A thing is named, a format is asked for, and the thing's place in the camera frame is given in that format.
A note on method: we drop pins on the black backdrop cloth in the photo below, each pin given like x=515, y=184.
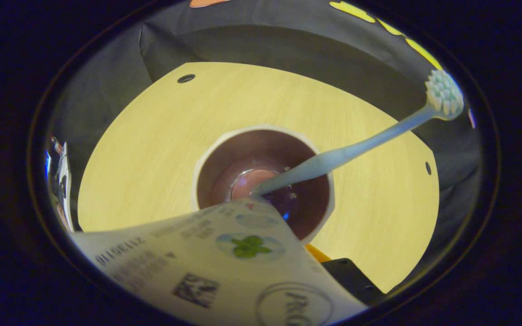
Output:
x=265, y=45

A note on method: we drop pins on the white toothpaste tube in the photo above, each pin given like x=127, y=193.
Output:
x=197, y=267

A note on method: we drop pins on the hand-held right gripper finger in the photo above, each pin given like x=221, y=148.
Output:
x=351, y=280

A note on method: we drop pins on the pale blue toothbrush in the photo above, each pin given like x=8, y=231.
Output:
x=356, y=147

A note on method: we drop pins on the white side table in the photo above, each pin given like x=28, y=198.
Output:
x=64, y=176

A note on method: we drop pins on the lit computer screen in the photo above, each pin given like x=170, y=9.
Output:
x=47, y=165

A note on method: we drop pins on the beige cup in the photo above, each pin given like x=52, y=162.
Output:
x=243, y=154

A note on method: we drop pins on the wooden desktop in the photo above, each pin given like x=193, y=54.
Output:
x=152, y=136

